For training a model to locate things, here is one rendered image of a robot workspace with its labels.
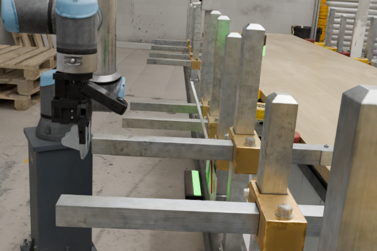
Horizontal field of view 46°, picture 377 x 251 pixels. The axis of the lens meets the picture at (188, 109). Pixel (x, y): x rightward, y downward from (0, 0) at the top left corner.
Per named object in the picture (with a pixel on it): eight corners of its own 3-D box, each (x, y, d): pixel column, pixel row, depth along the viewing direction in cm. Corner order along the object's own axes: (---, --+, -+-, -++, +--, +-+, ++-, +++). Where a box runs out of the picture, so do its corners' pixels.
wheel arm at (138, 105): (129, 112, 155) (129, 101, 154) (130, 110, 158) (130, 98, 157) (252, 119, 157) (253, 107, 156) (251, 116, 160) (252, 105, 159)
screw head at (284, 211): (277, 219, 52) (278, 209, 52) (273, 210, 54) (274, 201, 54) (294, 219, 52) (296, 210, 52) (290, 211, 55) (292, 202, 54)
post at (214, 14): (201, 143, 163) (211, 10, 150) (200, 140, 166) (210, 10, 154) (210, 144, 163) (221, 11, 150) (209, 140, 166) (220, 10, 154)
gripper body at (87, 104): (59, 116, 108) (59, 68, 105) (95, 118, 109) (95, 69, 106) (51, 125, 101) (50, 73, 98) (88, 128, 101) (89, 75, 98)
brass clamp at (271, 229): (256, 258, 53) (261, 220, 52) (240, 204, 66) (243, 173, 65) (307, 259, 53) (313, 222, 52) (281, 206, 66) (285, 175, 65)
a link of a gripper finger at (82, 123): (80, 139, 106) (81, 104, 104) (88, 139, 106) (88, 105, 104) (76, 145, 102) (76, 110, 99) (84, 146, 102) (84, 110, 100)
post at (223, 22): (205, 171, 139) (217, 15, 126) (205, 167, 142) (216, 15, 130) (216, 172, 139) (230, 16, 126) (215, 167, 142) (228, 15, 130)
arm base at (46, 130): (40, 143, 175) (40, 119, 173) (32, 129, 191) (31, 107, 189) (87, 138, 184) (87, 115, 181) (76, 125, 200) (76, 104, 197)
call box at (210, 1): (201, 12, 174) (202, -9, 172) (200, 11, 181) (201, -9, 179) (219, 13, 174) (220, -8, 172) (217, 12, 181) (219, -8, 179)
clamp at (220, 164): (216, 170, 104) (217, 150, 103) (211, 149, 117) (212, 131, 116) (239, 171, 104) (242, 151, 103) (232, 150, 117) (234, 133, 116)
